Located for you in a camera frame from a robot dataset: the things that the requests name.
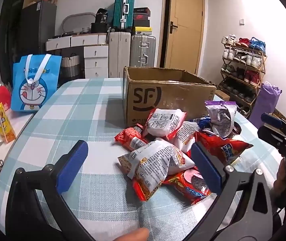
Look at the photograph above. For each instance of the silver aluminium suitcase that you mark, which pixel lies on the silver aluminium suitcase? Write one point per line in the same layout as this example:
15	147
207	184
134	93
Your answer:
142	50

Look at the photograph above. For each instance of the stack of shoe boxes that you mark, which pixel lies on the stack of shoe boxes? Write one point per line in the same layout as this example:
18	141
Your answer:
141	21

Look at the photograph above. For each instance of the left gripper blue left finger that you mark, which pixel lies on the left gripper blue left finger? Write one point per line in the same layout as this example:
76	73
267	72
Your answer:
67	167

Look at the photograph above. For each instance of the white red snack pack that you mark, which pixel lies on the white red snack pack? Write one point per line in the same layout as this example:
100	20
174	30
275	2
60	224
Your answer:
148	164

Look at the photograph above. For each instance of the beige hard suitcase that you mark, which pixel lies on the beige hard suitcase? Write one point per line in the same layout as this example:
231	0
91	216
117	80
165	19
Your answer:
119	53

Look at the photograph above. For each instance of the red Oreo snack pack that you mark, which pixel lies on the red Oreo snack pack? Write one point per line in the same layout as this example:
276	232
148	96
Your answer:
190	184

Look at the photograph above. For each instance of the yellow drink carton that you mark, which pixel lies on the yellow drink carton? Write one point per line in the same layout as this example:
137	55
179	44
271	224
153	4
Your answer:
7	132

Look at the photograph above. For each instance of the red small snack pack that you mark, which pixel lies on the red small snack pack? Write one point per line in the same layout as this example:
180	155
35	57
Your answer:
132	138

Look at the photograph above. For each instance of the woven laundry basket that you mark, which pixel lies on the woven laundry basket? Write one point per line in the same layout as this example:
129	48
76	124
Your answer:
70	67

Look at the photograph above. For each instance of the purple white snack pack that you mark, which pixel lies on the purple white snack pack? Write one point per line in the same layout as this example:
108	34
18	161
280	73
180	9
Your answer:
222	115

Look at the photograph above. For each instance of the purple plastic bag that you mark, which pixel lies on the purple plastic bag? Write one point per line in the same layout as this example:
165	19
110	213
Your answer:
266	102

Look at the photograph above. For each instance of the person's right hand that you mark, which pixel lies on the person's right hand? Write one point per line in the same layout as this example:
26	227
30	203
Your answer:
279	186

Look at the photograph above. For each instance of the SF cardboard box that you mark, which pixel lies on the SF cardboard box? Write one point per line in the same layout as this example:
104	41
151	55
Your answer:
146	88

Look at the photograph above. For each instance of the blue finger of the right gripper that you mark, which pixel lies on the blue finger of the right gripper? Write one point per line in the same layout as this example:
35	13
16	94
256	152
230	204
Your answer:
271	120

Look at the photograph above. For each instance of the teal hard suitcase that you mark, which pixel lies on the teal hard suitcase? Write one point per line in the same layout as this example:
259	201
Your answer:
123	14

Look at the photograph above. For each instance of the white drawer desk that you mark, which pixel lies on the white drawer desk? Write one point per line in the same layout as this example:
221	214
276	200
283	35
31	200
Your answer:
95	51

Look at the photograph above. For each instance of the blue Doraemon tote bag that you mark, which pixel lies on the blue Doraemon tote bag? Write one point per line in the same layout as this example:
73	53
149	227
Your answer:
35	80

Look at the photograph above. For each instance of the red chip bag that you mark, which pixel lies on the red chip bag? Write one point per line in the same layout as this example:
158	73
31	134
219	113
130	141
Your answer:
226	150

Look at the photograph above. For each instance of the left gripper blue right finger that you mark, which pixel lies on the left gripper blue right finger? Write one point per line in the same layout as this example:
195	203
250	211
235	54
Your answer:
209	166

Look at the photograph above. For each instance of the wooden shoe rack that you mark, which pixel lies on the wooden shoe rack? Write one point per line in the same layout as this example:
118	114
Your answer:
242	71

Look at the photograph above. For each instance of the white red noodle pack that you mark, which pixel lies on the white red noodle pack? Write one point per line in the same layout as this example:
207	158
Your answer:
164	123

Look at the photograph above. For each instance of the plaid blue tablecloth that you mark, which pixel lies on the plaid blue tablecloth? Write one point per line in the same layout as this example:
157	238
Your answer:
101	196

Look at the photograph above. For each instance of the person's left hand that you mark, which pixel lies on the person's left hand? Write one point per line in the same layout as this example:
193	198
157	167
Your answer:
140	234

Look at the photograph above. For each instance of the wooden door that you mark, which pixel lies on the wooden door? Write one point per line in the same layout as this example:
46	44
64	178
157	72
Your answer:
185	35

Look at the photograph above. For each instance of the black refrigerator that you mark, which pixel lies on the black refrigerator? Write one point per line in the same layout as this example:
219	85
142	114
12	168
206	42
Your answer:
37	26

